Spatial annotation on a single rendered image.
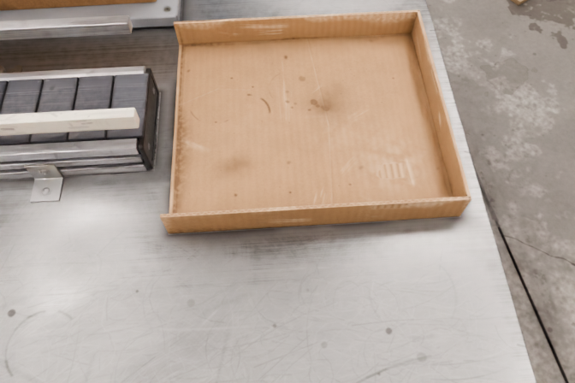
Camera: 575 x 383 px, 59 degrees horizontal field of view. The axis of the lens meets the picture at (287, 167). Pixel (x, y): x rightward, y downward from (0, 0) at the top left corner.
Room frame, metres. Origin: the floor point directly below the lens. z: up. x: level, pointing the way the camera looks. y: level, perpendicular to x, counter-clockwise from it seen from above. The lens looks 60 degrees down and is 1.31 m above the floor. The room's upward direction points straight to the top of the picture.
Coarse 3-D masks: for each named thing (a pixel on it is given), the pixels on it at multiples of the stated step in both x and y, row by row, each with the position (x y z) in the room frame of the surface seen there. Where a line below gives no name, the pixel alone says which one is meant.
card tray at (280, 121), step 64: (192, 64) 0.42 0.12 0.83; (256, 64) 0.42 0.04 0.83; (320, 64) 0.42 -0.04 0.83; (384, 64) 0.42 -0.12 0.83; (192, 128) 0.33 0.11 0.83; (256, 128) 0.33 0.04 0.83; (320, 128) 0.33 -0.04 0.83; (384, 128) 0.33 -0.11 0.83; (448, 128) 0.30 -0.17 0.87; (192, 192) 0.25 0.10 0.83; (256, 192) 0.25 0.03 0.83; (320, 192) 0.24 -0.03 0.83; (384, 192) 0.24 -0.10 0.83; (448, 192) 0.24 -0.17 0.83
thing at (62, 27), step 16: (112, 16) 0.37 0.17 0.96; (128, 16) 0.37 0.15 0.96; (0, 32) 0.35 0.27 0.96; (16, 32) 0.36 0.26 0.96; (32, 32) 0.36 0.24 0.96; (48, 32) 0.36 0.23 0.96; (64, 32) 0.36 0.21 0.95; (80, 32) 0.36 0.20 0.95; (96, 32) 0.36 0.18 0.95; (112, 32) 0.36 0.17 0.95; (128, 32) 0.36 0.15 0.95
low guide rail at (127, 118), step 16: (48, 112) 0.29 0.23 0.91; (64, 112) 0.29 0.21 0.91; (80, 112) 0.29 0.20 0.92; (96, 112) 0.29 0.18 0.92; (112, 112) 0.29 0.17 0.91; (128, 112) 0.29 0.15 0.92; (0, 128) 0.28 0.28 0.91; (16, 128) 0.28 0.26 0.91; (32, 128) 0.28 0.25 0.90; (48, 128) 0.28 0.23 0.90; (64, 128) 0.28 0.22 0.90; (80, 128) 0.28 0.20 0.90; (96, 128) 0.28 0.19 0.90; (112, 128) 0.28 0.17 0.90; (128, 128) 0.29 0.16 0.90
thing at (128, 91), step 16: (16, 80) 0.36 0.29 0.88; (32, 80) 0.36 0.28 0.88; (48, 80) 0.36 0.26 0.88; (64, 80) 0.36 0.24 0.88; (80, 80) 0.36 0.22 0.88; (96, 80) 0.36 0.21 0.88; (112, 80) 0.36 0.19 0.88; (128, 80) 0.36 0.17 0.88; (144, 80) 0.36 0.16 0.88; (0, 96) 0.34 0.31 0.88; (16, 96) 0.34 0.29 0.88; (32, 96) 0.34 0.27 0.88; (48, 96) 0.34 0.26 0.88; (64, 96) 0.34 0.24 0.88; (80, 96) 0.34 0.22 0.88; (96, 96) 0.34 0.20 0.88; (112, 96) 0.34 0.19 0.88; (128, 96) 0.34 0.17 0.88; (144, 96) 0.34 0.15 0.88; (0, 112) 0.32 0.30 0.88; (16, 112) 0.32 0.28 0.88; (32, 112) 0.32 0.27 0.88; (144, 112) 0.32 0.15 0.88; (0, 144) 0.28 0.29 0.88
